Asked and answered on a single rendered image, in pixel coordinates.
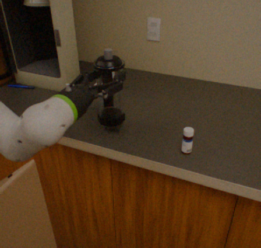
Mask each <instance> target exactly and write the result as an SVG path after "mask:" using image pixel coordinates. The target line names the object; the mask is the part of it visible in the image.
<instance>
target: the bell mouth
mask: <svg viewBox="0 0 261 248"><path fill-rule="evenodd" d="M24 5H27V6H50V0H24Z"/></svg>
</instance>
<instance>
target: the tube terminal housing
mask: <svg viewBox="0 0 261 248"><path fill-rule="evenodd" d="M0 2H1V0H0ZM1 6H2V2H1ZM50 7H51V14H52V24H53V28H54V30H59V37H60V42H61V47H58V46H57V44H56V46H57V53H58V61H59V67H60V72H61V77H60V78H59V79H58V78H53V77H50V76H44V75H38V74H32V73H29V72H23V71H20V70H19V69H18V68H17V65H16V68H17V72H18V74H16V73H14V74H15V79H16V82H17V83H22V84H25V85H30V86H35V87H38V88H43V89H49V90H53V91H57V92H60V91H61V90H63V89H65V88H66V83H72V82H73V81H74V79H76V78H77V77H78V76H79V75H80V66H79V57H78V51H77V42H76V33H75V24H74V18H73V9H72V0H50ZM2 10H3V6H2ZM3 15H4V18H5V14H4V11H3ZM5 22H6V18H5ZM6 26H7V30H8V25H7V22H6ZM8 34H9V30H8ZM9 38H10V34H9ZM10 45H11V48H12V44H11V41H10ZM12 52H13V48H12ZM13 56H14V60H15V55H14V52H13ZM15 64H16V60H15Z"/></svg>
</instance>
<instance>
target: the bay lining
mask: <svg viewBox="0 0 261 248"><path fill-rule="evenodd" d="M1 2H2V6H3V11H4V14H5V18H6V22H7V25H8V30H9V34H10V41H11V44H12V48H13V52H14V55H15V60H16V65H17V68H18V69H21V68H23V67H25V66H26V65H30V64H32V63H34V62H36V61H41V60H49V59H54V58H58V53H57V47H56V42H55V35H54V28H53V24H52V14H51V7H50V6H27V5H24V0H1Z"/></svg>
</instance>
